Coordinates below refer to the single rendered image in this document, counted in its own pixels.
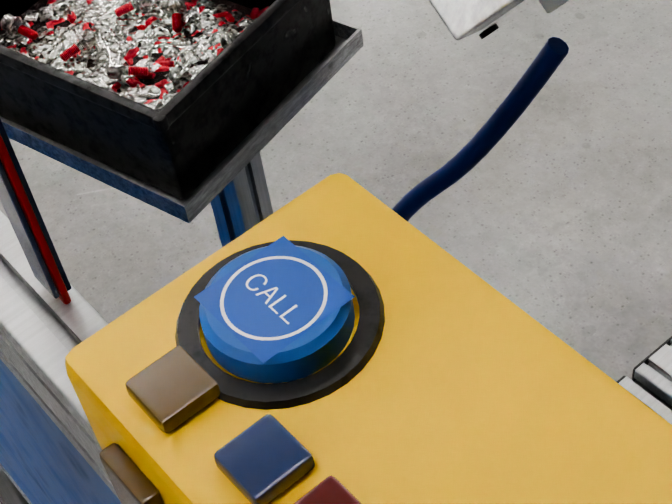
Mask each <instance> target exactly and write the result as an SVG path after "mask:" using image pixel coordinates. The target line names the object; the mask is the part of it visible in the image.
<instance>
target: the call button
mask: <svg viewBox="0 0 672 504"><path fill-rule="evenodd" d="M354 297H355V296H354V295H353V294H351V287H350V284H349V282H348V279H347V277H346V275H345V273H344V272H343V270H342V269H341V268H340V267H339V266H338V265H337V264H336V263H335V262H334V261H333V260H332V259H330V258H329V257H328V256H326V255H325V254H322V253H320V252H318V251H316V250H313V249H310V248H306V247H303V246H295V245H294V244H293V243H291V242H290V241H289V240H288V239H287V238H285V237H284V236H282V237H281V238H279V239H278V240H276V241H275V242H273V243H272V244H270V245H269V246H266V247H262V248H258V249H255V250H251V251H249V252H247V253H244V254H242V255H240V256H238V257H236V258H235V259H233V260H231V261H230V262H228V263H227V264H226V265H224V266H223V267H222V268H221V269H220V270H219V271H218V272H217V273H216V274H215V275H214V276H213V277H212V278H211V280H210V281H209V283H208V284H207V286H206V287H205V290H203V291H202V292H200V293H199V294H197V295H196V296H194V298H195V299H197V300H198V301H199V302H200V306H199V319H200V323H201V327H202V330H203V333H204V337H205V340H206V343H207V346H208V348H209V350H210V352H211V354H212V356H213V357H214V359H215V360H216V361H217V362H218V364H219V365H221V366H222V367H223V368H224V369H226V370H227V371H228V372H230V373H232V374H234V375H235V376H237V377H240V378H243V379H246V380H249V381H253V382H259V383H283V382H289V381H294V380H297V379H301V378H304V377H306V376H309V375H311V374H313V373H316V372H317V371H319V370H320V369H322V368H324V367H325V366H327V365H328V364H329V363H330V362H332V361H333V360H334V359H335V358H336V357H337V356H338V355H339V354H340V352H341V351H342V350H343V349H344V348H345V346H346V344H347V342H348V341H349V339H350V337H351V334H352V330H353V327H354V319H355V314H354V306H353V300H352V299H353V298H354Z"/></svg>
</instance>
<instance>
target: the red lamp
mask: <svg viewBox="0 0 672 504"><path fill-rule="evenodd" d="M294 504H362V503H361V502H360V501H359V500H358V499H357V498H356V497H355V496H354V495H353V494H352V493H351V492H350V491H349V490H348V489H347V488H346V487H345V486H344V485H343V484H342V483H341V482H340V481H339V480H338V479H337V478H335V477H334V476H332V475H331V476H328V477H327V478H325V479H324V480H323V481H322V482H320V483H319V484H318V485H317V486H315V487H314V488H313V489H311V490H310V491H309V492H308V493H306V494H305V495H304V496H303V497H301V498H300V499H299V500H297V501H296V502H295V503H294Z"/></svg>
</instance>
